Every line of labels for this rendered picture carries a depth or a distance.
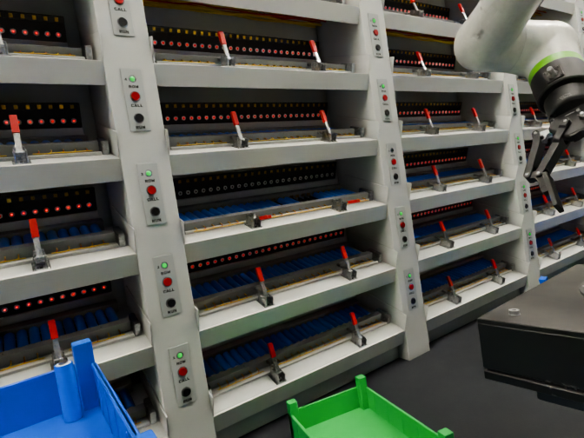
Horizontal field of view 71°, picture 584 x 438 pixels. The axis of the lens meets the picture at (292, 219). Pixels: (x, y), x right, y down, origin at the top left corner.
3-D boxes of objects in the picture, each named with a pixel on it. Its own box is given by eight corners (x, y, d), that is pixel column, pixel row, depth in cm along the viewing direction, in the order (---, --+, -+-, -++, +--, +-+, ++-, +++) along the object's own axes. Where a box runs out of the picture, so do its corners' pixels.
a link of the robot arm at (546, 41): (582, 12, 81) (548, 60, 90) (520, 4, 81) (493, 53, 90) (607, 56, 74) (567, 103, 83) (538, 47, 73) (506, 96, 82)
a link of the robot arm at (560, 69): (595, 81, 78) (543, 107, 84) (573, 41, 72) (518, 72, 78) (606, 102, 75) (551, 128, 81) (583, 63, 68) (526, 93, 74)
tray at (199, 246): (386, 219, 120) (388, 187, 117) (184, 263, 87) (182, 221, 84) (340, 202, 135) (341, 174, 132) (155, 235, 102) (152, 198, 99)
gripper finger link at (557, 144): (571, 117, 70) (563, 117, 72) (538, 174, 71) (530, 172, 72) (580, 130, 72) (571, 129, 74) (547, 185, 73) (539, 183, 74)
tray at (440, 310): (525, 285, 160) (532, 252, 155) (424, 333, 127) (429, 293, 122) (477, 266, 176) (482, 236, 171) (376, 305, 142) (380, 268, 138)
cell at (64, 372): (83, 418, 45) (73, 361, 45) (64, 425, 44) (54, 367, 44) (82, 412, 46) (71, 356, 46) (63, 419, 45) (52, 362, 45)
